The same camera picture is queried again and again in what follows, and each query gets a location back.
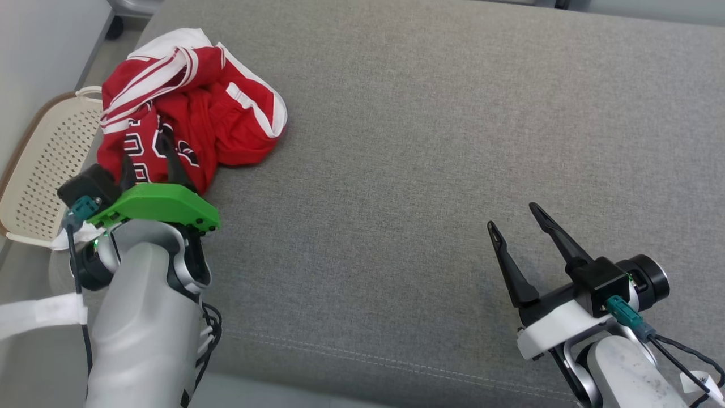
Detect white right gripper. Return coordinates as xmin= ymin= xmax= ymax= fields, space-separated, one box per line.
xmin=487 ymin=202 xmax=616 ymax=361

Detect grey fabric sofa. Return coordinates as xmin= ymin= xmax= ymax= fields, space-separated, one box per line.
xmin=48 ymin=0 xmax=725 ymax=408

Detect red white number jersey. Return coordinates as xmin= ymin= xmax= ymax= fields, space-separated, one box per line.
xmin=97 ymin=28 xmax=227 ymax=194

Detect black right camera cable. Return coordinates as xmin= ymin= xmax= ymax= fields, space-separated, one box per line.
xmin=605 ymin=295 xmax=725 ymax=408

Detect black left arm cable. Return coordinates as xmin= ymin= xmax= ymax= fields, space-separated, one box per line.
xmin=180 ymin=302 xmax=223 ymax=408

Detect red shorts with white stripes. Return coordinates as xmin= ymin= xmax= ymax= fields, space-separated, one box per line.
xmin=170 ymin=42 xmax=288 ymax=167

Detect wide white tape strap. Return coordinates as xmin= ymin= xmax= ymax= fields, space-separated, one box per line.
xmin=0 ymin=292 xmax=89 ymax=341

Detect white paper cable label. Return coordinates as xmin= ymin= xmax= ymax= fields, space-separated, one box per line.
xmin=51 ymin=222 xmax=106 ymax=251
xmin=680 ymin=370 xmax=715 ymax=396

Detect cream perforated laundry basket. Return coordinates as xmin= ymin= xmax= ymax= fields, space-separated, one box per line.
xmin=0 ymin=86 xmax=106 ymax=250

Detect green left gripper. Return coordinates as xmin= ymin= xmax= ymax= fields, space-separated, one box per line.
xmin=88 ymin=124 xmax=220 ymax=233

